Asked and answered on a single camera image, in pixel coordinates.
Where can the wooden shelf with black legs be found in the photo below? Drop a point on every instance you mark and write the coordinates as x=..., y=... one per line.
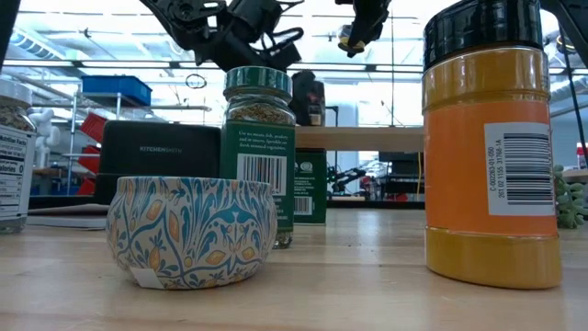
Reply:
x=367, y=139

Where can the green spice tin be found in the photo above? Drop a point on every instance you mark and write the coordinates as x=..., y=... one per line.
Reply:
x=311, y=184

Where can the orange spice bottle black lid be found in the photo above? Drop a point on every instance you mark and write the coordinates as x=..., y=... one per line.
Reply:
x=459, y=184

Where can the blue floral patterned tin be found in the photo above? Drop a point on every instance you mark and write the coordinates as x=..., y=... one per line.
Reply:
x=193, y=230

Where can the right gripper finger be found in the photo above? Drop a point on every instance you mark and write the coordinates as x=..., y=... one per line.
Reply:
x=372, y=32

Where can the white-lid glass spice jar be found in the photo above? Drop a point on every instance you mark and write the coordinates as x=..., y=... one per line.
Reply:
x=16, y=174

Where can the black overhead lamp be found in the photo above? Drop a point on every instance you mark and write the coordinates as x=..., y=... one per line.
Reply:
x=553, y=43

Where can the brown labelled spice jar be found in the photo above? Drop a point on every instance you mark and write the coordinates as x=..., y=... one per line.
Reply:
x=310, y=101

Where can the blue plastic bin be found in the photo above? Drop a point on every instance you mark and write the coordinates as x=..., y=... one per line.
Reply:
x=117, y=89

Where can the green-lid glass herb jar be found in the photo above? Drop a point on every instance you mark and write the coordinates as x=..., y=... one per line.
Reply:
x=257, y=147

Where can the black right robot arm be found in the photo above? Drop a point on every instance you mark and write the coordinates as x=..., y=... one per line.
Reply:
x=574, y=14

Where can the black aluminium table frame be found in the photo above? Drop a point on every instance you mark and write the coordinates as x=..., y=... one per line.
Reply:
x=59, y=201

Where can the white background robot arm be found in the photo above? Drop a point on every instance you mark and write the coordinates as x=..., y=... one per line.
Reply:
x=46, y=133

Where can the small black background robot arm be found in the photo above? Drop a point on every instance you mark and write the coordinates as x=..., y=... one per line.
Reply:
x=342, y=177

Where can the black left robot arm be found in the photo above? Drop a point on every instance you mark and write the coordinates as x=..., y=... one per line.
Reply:
x=184, y=18

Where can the succulent in black pot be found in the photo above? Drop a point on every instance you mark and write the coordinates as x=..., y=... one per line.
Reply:
x=572, y=202

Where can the black toaster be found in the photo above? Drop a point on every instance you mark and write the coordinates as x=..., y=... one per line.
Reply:
x=156, y=156

